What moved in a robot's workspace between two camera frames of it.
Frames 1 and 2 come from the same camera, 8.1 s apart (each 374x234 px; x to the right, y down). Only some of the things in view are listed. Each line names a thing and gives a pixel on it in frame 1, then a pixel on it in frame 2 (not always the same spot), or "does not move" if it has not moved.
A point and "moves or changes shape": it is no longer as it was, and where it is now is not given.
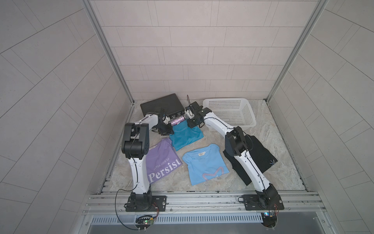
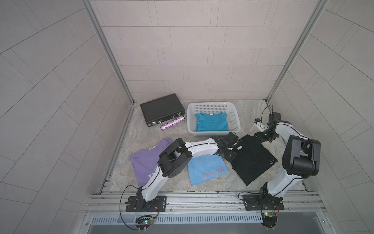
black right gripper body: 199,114 -> 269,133
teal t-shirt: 183,135 moves or changes shape
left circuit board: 142,223 does not move
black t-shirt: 262,158 does not move
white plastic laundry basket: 236,112 moves or changes shape
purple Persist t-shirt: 160,157 does not move
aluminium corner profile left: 89,6 does not move
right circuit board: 270,219 does not move
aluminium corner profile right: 319,9 does not move
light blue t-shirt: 205,163 does not move
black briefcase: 170,104 does not move
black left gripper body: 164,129 -> 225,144
